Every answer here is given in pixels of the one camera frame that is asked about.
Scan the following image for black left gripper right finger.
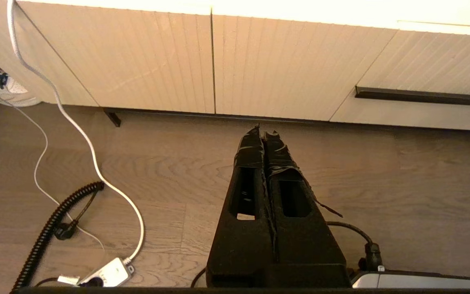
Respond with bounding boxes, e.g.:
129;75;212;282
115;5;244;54
264;131;352;287

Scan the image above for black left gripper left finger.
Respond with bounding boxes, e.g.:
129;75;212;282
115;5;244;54
206;125;277;287

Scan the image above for white ribbed drawer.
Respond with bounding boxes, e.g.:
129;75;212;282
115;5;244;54
329;29;470;132

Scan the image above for white robot base panel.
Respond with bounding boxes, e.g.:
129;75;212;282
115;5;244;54
351;269;470;289

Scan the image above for white low cabinet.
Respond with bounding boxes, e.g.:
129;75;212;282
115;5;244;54
0;0;470;132

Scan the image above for white power strip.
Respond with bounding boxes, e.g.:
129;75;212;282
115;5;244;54
78;257;135;287

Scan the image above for white ribbed cabinet door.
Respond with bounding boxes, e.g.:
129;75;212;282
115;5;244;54
212;14;399;122
16;1;216;114

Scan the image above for white sneaker dark laces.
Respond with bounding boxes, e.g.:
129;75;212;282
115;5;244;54
0;67;38;107

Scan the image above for black coiled cable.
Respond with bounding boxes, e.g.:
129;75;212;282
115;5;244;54
13;182;105;290

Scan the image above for thin white charging cable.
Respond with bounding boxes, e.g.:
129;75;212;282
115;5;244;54
0;67;107;252

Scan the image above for thick white power cable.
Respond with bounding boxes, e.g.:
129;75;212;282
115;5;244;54
7;0;146;266

